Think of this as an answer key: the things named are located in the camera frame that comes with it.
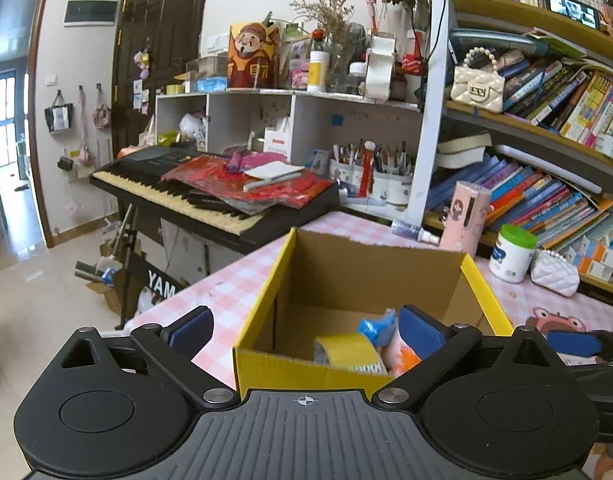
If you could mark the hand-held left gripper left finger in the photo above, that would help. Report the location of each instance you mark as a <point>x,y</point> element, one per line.
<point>194,330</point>

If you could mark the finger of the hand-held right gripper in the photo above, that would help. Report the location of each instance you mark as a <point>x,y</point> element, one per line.
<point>573,344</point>

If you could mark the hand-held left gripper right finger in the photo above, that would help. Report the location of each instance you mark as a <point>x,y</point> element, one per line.
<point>421,330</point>

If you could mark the small orange toy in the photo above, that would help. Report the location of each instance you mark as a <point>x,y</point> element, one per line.
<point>411,360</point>

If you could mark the large pink plush pig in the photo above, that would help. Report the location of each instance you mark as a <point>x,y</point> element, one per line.
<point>392,352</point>

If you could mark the blue crinkled wrapper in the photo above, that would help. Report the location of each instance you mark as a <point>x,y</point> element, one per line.
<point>379,327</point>

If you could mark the yellow tape roll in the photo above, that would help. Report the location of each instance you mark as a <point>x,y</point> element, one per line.
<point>346,352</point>

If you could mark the yellow cardboard box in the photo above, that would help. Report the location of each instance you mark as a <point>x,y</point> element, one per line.
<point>336,275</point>

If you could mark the pink checked printed tablecloth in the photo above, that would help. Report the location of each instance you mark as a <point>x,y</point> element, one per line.
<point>236,285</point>

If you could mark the white quilted purse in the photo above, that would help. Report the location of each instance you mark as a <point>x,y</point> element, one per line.
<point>553,275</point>

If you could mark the keyboard stand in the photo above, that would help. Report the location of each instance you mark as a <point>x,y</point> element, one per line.
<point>136,270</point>

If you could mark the orange and blue small boxes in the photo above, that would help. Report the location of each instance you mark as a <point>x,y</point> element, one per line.
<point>598,260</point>

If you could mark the small clear spray bottle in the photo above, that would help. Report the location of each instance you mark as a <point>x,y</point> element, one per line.
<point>411,231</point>

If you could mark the white jar green lid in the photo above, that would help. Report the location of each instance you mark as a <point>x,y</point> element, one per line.
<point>511,257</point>

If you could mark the pink cartoon bottle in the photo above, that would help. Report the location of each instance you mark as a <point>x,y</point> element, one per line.
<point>464,217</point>

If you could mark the black electronic keyboard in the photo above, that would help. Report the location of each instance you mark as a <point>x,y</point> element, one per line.
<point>286,220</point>

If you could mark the row of slanted picture books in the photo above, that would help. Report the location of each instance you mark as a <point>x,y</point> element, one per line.
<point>536,205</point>

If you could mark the white pen cups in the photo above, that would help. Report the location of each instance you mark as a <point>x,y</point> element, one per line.
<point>391,187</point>

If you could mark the red envelopes pile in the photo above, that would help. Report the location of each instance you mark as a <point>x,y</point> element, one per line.
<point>211,175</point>

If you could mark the white booklet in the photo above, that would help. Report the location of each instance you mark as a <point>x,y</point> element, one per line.
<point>274,175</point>

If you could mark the white rolled tube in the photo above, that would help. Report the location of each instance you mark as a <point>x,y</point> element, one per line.
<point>546,165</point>

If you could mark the thick open book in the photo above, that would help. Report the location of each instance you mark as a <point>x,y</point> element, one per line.
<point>461,150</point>

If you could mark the white bookshelf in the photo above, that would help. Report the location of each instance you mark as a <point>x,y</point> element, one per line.
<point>431,135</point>

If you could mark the white plastic bag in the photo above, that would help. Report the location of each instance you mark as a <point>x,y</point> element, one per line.
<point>192,127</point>

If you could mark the hanging pink bag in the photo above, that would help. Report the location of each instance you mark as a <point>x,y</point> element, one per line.
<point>101,115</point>

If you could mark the white cubby shelf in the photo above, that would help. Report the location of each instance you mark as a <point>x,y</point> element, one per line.
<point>316,120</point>

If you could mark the row of colourful books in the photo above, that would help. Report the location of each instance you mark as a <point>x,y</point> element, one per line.
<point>576,105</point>

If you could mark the cream quilted purse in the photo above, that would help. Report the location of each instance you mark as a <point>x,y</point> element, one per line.
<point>476,87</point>

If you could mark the hanging tote bag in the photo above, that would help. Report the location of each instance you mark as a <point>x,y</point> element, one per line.
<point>59,117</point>

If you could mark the fortune god paper decoration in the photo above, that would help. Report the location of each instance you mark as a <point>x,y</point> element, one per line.
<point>251,60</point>

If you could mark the small pink box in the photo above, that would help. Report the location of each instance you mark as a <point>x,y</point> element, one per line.
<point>300,75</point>

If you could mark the white bottle yellow label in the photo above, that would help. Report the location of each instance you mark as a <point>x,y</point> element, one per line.
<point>317,72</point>

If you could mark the dark wooden door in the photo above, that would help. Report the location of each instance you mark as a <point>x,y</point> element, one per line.
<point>161,35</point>

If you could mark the dried flower bunch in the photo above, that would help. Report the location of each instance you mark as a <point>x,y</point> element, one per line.
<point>326,10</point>

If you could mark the smartphone on shelf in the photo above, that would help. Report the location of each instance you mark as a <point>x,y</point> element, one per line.
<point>572,10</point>

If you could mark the dark wall panel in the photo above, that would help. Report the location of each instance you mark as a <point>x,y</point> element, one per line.
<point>91,12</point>

